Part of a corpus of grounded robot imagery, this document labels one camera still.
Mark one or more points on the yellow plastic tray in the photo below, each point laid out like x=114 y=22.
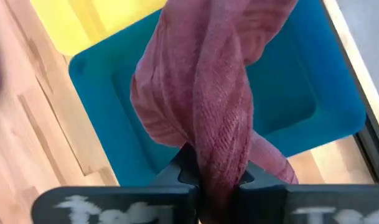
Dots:
x=83 y=21

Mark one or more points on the black aluminium table frame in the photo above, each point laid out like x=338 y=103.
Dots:
x=374 y=152

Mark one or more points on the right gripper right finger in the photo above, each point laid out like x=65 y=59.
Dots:
x=301 y=205

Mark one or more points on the blue plastic tray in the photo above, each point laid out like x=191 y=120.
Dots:
x=301 y=93

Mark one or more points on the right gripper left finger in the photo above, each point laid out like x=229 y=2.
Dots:
x=114 y=205

